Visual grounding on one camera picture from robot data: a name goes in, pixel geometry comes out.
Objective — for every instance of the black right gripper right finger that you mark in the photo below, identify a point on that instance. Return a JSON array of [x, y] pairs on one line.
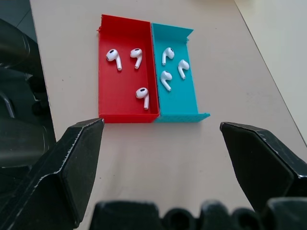
[[261, 165]]

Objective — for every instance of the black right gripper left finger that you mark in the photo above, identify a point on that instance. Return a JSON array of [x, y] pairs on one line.
[[60, 172]]

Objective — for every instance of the dark robot body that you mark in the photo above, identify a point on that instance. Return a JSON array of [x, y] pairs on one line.
[[19, 95]]

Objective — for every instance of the teal plastic tray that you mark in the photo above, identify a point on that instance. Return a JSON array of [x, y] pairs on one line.
[[178, 95]]

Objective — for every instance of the red plastic tray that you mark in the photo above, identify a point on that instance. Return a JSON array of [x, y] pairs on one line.
[[124, 79]]

